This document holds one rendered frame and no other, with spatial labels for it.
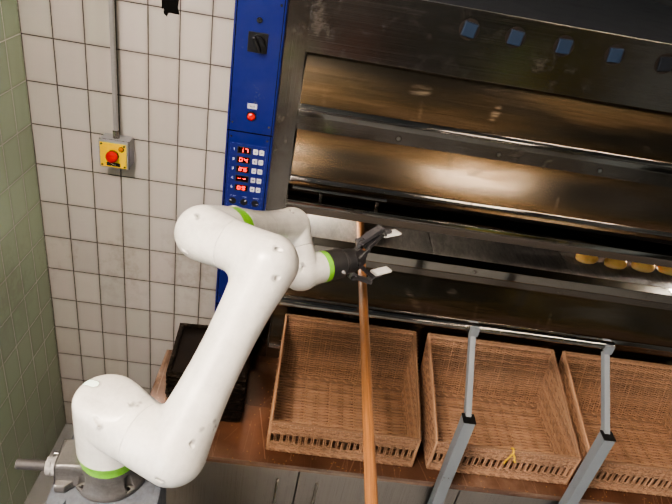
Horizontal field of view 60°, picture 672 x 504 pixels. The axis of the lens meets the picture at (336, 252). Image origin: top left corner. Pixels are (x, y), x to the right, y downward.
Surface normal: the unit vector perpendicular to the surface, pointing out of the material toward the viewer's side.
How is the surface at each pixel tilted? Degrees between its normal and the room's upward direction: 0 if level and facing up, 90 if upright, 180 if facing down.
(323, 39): 90
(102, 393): 5
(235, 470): 90
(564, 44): 90
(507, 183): 70
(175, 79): 90
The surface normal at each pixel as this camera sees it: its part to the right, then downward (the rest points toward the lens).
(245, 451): 0.16, -0.84
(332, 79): 0.04, 0.20
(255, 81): -0.01, 0.52
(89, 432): -0.43, 0.38
